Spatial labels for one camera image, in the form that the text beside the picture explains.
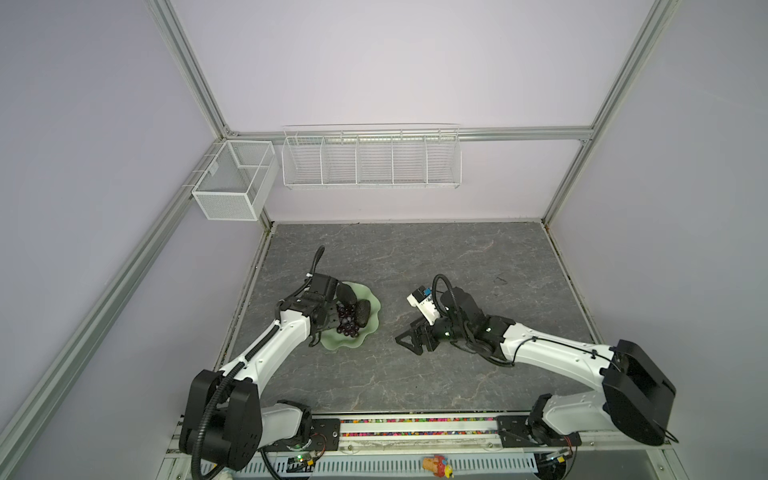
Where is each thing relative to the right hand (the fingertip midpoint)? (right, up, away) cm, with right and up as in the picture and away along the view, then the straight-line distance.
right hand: (404, 334), depth 78 cm
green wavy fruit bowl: (-21, -4, +9) cm, 23 cm away
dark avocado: (-12, +4, +13) cm, 18 cm away
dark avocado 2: (-18, +8, +14) cm, 24 cm away
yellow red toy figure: (+7, -27, -11) cm, 30 cm away
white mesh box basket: (-56, +46, +25) cm, 76 cm away
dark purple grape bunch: (-17, +2, +9) cm, 19 cm away
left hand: (-23, +1, +8) cm, 24 cm away
